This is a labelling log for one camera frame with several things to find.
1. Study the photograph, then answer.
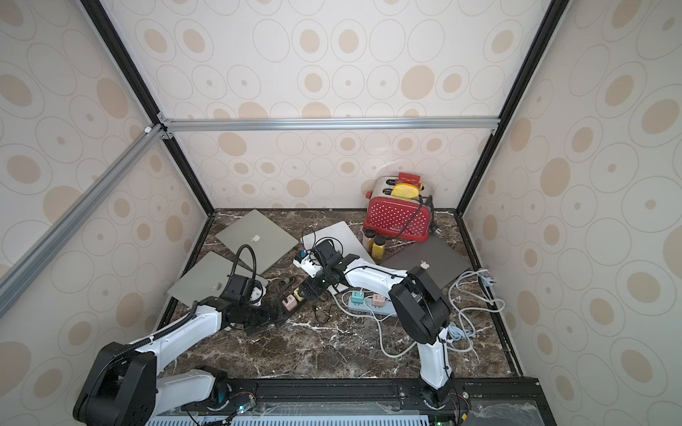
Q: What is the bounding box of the white laptop centre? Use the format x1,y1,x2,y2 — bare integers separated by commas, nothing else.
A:
294,222,385,294

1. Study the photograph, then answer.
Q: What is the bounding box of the dark grey laptop right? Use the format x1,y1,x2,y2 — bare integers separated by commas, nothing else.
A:
380,236,472,289

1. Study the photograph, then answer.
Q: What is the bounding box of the pink charger on blue strip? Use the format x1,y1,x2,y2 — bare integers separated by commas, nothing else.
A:
371,294,386,307

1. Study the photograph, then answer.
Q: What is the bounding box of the black toaster cable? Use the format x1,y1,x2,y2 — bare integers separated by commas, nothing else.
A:
396,193,443,241

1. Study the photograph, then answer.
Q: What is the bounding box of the yellow bottle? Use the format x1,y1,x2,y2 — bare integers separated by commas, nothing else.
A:
371,235,387,262

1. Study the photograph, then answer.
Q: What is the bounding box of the silver laptop back left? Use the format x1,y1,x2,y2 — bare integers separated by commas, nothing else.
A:
216,211,298,274

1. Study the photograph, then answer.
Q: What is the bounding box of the brown lid bottle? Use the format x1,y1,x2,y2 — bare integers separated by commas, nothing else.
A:
362,228,377,253

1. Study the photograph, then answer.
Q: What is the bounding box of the red toaster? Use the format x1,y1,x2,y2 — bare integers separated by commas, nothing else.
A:
363,174,434,242

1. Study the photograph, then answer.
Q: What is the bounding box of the black power strip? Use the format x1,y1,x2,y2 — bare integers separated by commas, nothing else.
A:
243,282,320,335

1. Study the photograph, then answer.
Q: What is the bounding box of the silver laptop front left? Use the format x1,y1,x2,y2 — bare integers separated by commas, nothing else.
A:
168,251,267,306

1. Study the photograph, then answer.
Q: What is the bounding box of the white cable bundle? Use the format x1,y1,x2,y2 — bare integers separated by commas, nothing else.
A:
329,268,506,359

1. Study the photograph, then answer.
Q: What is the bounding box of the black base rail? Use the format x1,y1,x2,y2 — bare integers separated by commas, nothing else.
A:
95,376,558,426

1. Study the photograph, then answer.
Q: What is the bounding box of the yellow toast toy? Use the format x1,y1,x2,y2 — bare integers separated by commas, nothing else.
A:
391,183,420,200

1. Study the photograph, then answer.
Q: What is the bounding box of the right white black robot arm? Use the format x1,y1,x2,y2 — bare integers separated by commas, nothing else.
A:
294,240,454,406

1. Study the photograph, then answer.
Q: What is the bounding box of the black charger cable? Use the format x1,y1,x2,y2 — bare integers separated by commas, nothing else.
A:
265,225,342,326

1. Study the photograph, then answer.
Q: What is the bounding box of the red toast toy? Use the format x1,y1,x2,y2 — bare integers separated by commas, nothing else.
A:
396,172,422,187

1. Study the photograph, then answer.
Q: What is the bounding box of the light blue power strip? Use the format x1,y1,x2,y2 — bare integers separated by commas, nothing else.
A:
348,297,396,317

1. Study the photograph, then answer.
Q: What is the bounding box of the horizontal aluminium frame bar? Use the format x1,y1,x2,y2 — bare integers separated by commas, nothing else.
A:
163,116,500,132

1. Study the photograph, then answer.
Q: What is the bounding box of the green charger plug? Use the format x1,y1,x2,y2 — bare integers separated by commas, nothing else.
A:
349,290,365,305

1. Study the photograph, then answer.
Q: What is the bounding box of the pink charger plug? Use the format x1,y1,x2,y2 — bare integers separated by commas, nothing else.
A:
282,295,298,312

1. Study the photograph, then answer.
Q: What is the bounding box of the yellow charger plug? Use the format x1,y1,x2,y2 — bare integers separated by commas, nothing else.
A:
293,289,305,302

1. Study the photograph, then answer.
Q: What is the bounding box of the silver laptop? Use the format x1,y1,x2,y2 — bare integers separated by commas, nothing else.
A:
216,211,298,274
168,251,267,306

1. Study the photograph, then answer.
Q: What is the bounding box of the diagonal aluminium frame bar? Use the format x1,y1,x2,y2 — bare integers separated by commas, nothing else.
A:
1,124,163,314

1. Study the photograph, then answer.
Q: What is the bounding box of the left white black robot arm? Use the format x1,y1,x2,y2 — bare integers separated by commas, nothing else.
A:
73,284,283,425

